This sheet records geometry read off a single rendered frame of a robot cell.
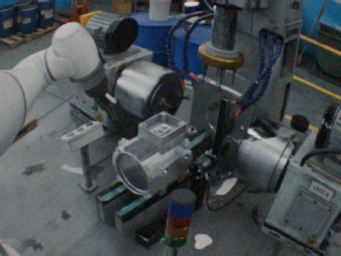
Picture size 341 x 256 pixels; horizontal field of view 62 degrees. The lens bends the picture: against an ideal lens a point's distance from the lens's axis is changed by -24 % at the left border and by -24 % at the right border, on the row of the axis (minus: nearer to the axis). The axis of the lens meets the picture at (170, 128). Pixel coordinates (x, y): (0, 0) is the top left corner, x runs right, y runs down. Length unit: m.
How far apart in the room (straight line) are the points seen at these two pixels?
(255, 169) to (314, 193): 0.28
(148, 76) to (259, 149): 0.56
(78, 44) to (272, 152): 0.73
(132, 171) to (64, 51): 0.61
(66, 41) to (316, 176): 0.85
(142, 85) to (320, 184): 0.85
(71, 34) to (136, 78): 0.73
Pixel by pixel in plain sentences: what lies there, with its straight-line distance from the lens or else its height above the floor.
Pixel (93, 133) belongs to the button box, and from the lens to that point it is 1.30.
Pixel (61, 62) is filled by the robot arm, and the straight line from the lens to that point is 0.85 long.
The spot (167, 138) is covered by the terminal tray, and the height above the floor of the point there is 1.13.
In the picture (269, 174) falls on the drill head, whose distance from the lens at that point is 1.21.
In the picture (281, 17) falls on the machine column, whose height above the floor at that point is 1.54.
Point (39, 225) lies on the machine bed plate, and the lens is 1.31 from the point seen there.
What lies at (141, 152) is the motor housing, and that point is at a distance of 1.13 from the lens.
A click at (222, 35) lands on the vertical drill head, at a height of 1.42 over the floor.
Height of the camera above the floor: 1.80
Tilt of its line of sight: 34 degrees down
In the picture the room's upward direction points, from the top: 6 degrees clockwise
